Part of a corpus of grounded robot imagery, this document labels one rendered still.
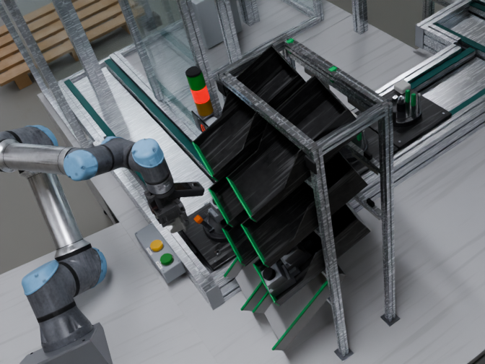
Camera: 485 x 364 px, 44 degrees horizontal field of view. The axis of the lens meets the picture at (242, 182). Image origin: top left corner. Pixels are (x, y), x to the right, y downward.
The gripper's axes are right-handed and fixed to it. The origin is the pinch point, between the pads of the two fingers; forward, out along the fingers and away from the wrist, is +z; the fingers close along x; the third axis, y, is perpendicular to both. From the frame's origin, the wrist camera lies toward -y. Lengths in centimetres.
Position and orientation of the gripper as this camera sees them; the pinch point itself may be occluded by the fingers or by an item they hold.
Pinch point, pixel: (186, 226)
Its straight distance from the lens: 182.6
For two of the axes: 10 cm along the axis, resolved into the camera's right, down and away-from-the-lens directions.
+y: -8.2, 5.1, -2.6
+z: 1.9, 6.7, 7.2
